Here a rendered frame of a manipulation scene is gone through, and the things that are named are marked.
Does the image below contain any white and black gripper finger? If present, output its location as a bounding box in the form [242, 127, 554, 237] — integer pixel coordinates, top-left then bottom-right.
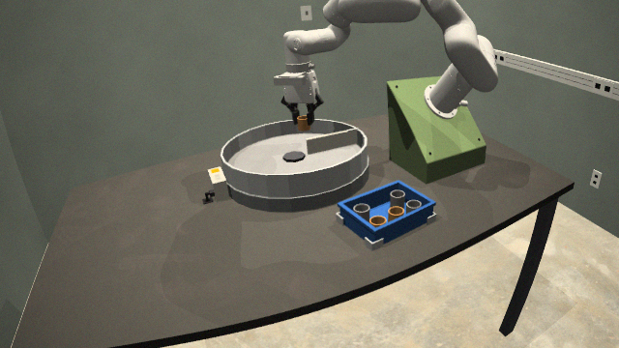
[281, 96, 300, 125]
[306, 91, 324, 126]

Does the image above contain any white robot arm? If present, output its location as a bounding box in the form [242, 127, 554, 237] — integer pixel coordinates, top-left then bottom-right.
[274, 0, 498, 119]

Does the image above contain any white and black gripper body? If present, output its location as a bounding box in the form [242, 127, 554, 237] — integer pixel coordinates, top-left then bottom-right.
[283, 70, 319, 103]

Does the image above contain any blue tray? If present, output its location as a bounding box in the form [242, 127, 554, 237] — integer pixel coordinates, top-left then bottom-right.
[338, 180, 436, 245]

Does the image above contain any bronze bushing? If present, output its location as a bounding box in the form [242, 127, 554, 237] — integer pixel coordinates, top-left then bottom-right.
[388, 207, 404, 222]
[369, 216, 386, 228]
[297, 116, 310, 131]

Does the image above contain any grey metal bushing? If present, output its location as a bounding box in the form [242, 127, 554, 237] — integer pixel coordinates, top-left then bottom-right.
[353, 204, 369, 222]
[390, 190, 405, 209]
[406, 200, 422, 214]

